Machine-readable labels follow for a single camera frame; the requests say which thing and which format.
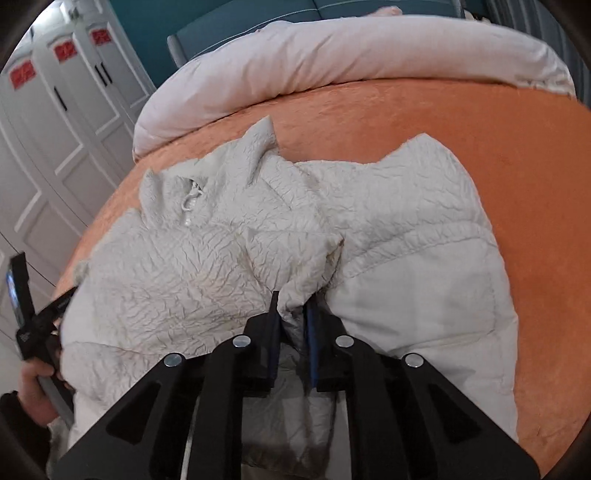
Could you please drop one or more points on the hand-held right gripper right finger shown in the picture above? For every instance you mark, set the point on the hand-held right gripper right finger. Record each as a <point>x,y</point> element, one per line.
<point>311,344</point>

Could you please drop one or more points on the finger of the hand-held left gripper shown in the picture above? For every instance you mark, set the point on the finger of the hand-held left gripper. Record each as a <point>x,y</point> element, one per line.
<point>18,290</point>
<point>53,309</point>

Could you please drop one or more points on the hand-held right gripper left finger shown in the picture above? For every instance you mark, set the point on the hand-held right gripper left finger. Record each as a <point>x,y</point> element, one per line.
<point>273,350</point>

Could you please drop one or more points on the white quilted jacket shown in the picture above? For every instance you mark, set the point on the white quilted jacket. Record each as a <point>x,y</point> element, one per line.
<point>194,277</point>

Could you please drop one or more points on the person's left forearm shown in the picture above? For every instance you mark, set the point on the person's left forearm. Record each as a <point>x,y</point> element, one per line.
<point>18,438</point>

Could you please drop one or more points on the person's left hand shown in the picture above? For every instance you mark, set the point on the person's left hand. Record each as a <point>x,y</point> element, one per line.
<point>37,397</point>

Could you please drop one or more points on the white panelled wardrobe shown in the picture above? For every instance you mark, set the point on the white panelled wardrobe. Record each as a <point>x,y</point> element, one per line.
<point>51,152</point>

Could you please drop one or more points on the red paper door decoration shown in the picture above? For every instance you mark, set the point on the red paper door decoration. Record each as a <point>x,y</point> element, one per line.
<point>64,50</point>
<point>22,74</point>
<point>100,37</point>

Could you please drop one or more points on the orange bed sheet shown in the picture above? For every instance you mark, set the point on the orange bed sheet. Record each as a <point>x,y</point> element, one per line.
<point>508,161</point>

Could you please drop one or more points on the pale pink duvet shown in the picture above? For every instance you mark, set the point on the pale pink duvet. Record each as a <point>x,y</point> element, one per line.
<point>351,50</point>

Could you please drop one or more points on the teal padded headboard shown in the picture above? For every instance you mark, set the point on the teal padded headboard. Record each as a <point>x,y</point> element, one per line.
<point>258,16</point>

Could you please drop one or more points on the grey striped curtain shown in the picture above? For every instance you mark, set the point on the grey striped curtain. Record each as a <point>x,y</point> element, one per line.
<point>521,27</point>

